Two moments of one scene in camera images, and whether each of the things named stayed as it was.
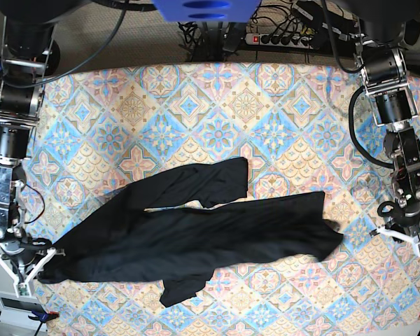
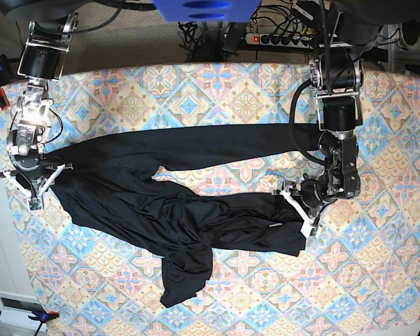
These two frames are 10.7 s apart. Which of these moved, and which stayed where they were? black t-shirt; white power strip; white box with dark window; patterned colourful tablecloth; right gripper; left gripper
Moved: black t-shirt; right gripper; left gripper
Stayed: patterned colourful tablecloth; white box with dark window; white power strip
